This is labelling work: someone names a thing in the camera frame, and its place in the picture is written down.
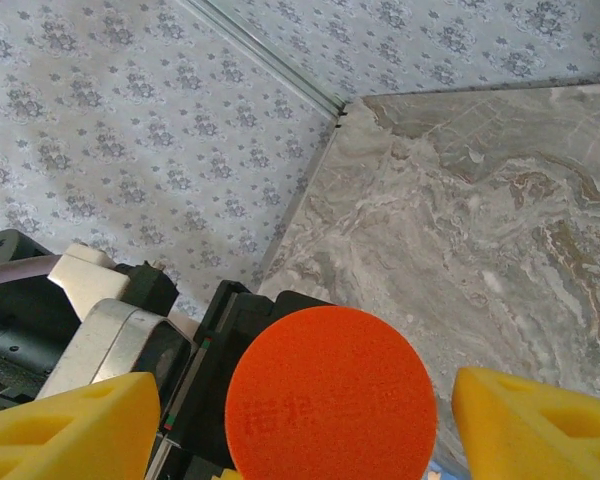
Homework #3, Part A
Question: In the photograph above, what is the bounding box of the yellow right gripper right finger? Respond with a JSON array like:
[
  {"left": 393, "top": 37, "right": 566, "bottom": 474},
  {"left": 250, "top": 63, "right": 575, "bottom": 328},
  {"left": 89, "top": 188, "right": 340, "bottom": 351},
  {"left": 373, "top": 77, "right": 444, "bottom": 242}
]
[{"left": 452, "top": 366, "right": 600, "bottom": 480}]

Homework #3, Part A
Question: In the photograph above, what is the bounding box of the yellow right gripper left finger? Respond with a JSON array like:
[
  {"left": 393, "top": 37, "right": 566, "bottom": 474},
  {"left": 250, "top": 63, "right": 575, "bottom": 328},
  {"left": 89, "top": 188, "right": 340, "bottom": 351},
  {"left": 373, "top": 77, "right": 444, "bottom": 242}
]
[{"left": 0, "top": 371, "right": 162, "bottom": 480}]

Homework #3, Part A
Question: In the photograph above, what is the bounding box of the blue transparent pill organizer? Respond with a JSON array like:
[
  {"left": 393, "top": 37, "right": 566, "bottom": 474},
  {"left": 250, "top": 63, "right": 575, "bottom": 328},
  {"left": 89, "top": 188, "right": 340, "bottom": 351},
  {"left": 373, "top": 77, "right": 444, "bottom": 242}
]
[{"left": 426, "top": 458, "right": 476, "bottom": 480}]

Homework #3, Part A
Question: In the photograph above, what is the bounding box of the orange bottle cap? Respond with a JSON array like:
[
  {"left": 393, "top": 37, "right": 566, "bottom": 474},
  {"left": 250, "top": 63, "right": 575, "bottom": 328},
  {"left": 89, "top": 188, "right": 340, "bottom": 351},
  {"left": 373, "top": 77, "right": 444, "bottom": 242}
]
[{"left": 225, "top": 305, "right": 439, "bottom": 480}]

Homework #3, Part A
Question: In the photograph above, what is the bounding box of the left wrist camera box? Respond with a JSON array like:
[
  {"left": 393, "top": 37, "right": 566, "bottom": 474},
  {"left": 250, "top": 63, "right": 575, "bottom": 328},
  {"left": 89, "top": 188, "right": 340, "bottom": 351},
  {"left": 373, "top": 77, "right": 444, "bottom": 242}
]
[{"left": 35, "top": 242, "right": 192, "bottom": 401}]

